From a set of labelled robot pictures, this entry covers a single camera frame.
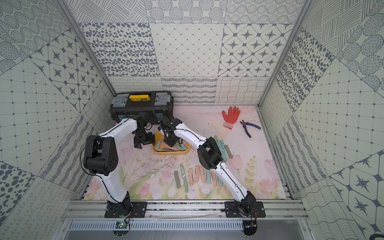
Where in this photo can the long green knife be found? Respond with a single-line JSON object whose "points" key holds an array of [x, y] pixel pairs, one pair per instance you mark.
{"points": [[186, 186]]}

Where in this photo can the red work glove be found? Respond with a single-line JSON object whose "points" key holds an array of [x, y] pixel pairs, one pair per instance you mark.
{"points": [[231, 117]]}

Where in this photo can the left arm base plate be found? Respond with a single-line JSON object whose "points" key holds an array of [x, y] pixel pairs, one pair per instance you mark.
{"points": [[123, 210]]}

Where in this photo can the aluminium frame rail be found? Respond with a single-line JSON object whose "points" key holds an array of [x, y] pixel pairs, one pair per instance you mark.
{"points": [[188, 210]]}

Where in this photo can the light teal knife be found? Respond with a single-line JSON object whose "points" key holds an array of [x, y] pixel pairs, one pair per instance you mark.
{"points": [[208, 176]]}

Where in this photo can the beige pink knife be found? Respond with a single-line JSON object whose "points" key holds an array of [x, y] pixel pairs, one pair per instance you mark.
{"points": [[191, 176]]}

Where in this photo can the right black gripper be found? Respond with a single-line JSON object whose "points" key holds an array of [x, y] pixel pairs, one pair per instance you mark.
{"points": [[170, 144]]}

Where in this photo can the black plastic toolbox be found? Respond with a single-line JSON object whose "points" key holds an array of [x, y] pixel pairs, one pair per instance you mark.
{"points": [[153, 103]]}

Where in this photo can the floral pink table mat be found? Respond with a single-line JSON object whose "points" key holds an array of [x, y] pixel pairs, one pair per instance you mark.
{"points": [[149, 176]]}

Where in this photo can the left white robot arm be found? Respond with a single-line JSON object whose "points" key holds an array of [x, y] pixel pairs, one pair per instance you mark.
{"points": [[101, 159]]}

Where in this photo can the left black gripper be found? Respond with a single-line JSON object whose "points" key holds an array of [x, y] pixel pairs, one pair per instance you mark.
{"points": [[141, 137]]}

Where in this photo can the pale pink knife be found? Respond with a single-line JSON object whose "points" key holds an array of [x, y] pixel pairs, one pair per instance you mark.
{"points": [[197, 174]]}

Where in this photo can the grey green fruit knife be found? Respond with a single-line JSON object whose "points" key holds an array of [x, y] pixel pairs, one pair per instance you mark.
{"points": [[229, 153]]}

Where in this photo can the yellow plastic storage box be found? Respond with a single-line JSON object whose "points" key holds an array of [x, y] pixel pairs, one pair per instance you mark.
{"points": [[177, 149]]}

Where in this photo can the blue handled pliers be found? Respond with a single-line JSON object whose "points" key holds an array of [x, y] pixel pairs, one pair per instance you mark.
{"points": [[245, 124]]}

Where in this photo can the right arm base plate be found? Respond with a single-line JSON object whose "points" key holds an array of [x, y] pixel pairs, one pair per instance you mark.
{"points": [[237, 210]]}

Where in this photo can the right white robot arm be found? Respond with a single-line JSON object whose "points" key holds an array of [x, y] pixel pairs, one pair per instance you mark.
{"points": [[210, 157]]}

